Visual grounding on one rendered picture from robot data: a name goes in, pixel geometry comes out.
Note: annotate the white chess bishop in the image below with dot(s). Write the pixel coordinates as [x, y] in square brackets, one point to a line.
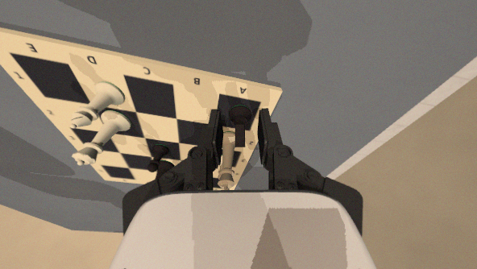
[107, 94]

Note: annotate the cream and black chessboard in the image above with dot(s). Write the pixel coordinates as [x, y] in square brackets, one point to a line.
[166, 103]

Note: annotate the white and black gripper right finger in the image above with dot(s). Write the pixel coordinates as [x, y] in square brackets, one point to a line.
[287, 172]

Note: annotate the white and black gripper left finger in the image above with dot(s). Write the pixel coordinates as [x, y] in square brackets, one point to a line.
[193, 173]

